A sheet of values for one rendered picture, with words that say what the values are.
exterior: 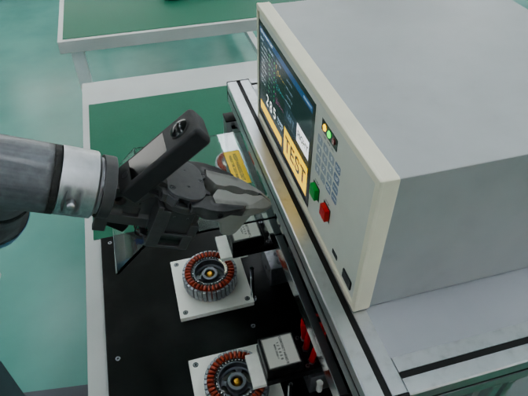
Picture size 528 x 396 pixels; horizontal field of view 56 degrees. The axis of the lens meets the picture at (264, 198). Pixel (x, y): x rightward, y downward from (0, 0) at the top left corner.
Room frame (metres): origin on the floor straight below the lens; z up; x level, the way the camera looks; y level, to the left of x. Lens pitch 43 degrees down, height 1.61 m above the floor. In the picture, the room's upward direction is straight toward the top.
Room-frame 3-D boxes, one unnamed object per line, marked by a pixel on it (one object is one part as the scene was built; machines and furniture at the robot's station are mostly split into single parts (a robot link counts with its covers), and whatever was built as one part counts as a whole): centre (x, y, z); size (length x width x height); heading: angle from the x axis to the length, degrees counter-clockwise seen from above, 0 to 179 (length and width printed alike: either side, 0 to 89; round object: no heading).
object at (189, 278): (0.64, 0.11, 0.80); 0.11 x 0.11 x 0.04
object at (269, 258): (0.68, -0.03, 0.80); 0.07 x 0.05 x 0.06; 16
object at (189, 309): (0.64, 0.11, 0.78); 0.15 x 0.15 x 0.01; 16
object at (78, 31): (2.87, 0.53, 0.37); 1.85 x 1.10 x 0.75; 16
